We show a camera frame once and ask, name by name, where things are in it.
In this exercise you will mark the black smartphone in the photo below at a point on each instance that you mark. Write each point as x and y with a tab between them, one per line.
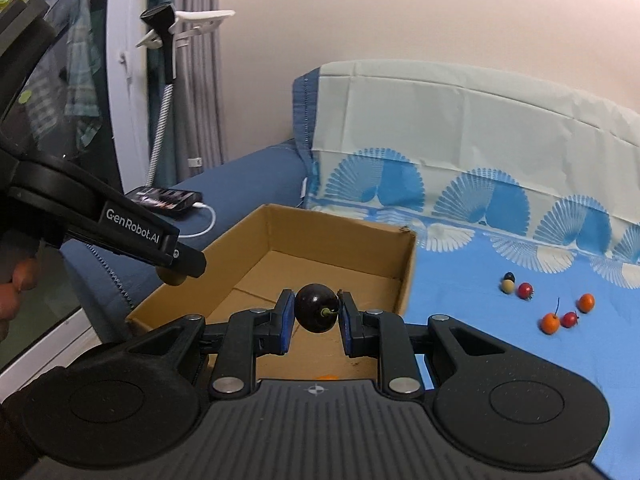
165	200

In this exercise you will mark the plaid garment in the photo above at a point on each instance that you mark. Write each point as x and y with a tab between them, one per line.
80	65

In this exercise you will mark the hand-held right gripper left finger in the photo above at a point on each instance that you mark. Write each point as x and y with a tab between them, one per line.
286	324

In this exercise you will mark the cardboard box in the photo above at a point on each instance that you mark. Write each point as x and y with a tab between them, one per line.
320	240

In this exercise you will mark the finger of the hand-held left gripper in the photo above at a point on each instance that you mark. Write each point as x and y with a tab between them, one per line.
190	262

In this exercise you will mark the white door frame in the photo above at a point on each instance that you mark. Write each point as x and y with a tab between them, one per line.
131	125

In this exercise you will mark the small orange fruit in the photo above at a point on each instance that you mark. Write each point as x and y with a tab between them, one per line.
586	303
327	376

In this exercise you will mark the blue sofa armrest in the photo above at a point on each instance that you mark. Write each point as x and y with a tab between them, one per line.
250	175

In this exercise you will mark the person's left hand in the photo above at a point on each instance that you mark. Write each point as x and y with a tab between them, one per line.
22	276

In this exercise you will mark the small red tomato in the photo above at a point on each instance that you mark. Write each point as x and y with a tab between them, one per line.
569	319
525	290

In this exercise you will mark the orange fruit with stem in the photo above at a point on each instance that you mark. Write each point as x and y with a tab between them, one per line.
550	324

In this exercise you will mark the dark purple cherry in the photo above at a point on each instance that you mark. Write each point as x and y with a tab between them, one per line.
312	307

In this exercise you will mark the black and white clip holder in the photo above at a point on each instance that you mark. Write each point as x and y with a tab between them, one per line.
159	16

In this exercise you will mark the beige round fruit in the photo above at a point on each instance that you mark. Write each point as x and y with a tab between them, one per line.
507	287
171	279

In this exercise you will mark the blue fan-print sheet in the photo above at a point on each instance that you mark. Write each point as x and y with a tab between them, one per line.
500	385

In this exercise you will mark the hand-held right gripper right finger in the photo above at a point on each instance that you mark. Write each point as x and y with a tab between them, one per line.
346	326

